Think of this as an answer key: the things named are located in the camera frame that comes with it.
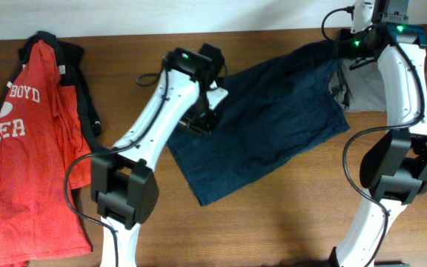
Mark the black garment with white trim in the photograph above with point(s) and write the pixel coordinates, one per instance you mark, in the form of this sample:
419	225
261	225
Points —
76	74

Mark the folded grey garment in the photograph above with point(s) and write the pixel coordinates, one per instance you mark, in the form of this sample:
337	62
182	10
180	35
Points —
358	90

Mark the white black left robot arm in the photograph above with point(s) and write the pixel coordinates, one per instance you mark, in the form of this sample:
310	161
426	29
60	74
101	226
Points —
123	185

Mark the dark teal shorts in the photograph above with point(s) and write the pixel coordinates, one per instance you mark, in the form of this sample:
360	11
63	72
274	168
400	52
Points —
273	111

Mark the red printed t-shirt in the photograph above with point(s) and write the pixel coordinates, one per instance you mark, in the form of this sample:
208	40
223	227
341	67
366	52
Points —
28	167

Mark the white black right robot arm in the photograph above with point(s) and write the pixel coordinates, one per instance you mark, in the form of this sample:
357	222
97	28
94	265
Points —
394	171

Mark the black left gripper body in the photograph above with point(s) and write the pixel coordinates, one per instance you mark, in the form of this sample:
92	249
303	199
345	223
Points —
199	115

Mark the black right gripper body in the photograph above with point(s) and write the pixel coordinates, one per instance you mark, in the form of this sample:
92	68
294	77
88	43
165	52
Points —
358	50

